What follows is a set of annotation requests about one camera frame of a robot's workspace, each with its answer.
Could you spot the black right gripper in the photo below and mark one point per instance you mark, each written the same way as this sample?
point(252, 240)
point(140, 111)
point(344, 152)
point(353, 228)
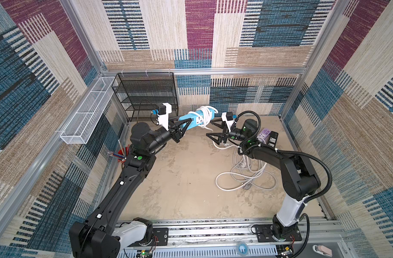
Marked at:
point(227, 135)

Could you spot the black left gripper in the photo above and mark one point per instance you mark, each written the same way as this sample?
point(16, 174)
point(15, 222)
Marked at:
point(175, 133)

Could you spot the teal power strip with cord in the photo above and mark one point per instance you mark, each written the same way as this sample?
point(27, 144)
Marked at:
point(201, 117)

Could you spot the purple power strip with cord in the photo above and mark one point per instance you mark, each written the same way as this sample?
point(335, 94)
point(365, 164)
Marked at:
point(242, 172)

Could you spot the black power strip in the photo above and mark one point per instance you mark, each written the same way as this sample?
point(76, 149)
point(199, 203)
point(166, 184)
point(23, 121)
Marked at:
point(273, 137)

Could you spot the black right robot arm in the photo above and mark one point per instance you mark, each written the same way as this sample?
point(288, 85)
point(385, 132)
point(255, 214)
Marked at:
point(299, 177)

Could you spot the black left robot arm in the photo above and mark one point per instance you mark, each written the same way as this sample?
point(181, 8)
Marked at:
point(119, 187)

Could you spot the red pen cup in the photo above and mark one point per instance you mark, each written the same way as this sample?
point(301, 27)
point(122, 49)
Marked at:
point(123, 152)

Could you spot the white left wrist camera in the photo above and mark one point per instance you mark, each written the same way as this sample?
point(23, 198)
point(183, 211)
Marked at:
point(162, 111)

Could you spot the black wire mesh shelf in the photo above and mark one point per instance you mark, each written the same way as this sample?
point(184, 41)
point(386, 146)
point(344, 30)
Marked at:
point(139, 93)

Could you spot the white wire mesh basket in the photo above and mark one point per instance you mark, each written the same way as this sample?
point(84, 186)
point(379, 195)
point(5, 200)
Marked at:
point(82, 124)

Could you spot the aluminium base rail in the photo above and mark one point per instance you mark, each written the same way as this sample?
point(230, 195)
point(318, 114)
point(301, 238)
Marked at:
point(211, 238)

